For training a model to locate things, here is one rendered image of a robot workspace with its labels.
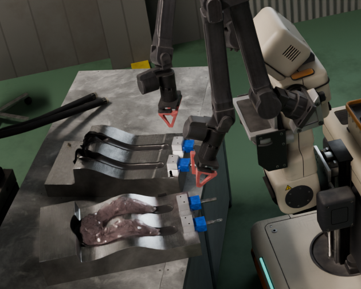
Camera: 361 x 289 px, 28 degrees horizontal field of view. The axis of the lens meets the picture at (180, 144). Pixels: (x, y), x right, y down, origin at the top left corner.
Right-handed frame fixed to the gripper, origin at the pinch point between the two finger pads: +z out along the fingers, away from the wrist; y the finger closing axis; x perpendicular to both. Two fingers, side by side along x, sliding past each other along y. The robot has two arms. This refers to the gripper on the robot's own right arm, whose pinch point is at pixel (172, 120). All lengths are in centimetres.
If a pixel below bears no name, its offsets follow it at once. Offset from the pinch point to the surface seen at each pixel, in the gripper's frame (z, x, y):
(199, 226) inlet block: 15.3, 13.7, 38.3
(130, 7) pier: 56, -71, -212
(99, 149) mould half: 9.4, -26.9, 5.3
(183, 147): 11.3, 3.1, 1.2
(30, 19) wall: 60, -139, -207
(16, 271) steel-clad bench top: 24, -46, 53
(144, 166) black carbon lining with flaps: 13.9, -10.0, 9.3
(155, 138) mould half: 12.9, -9.0, -6.6
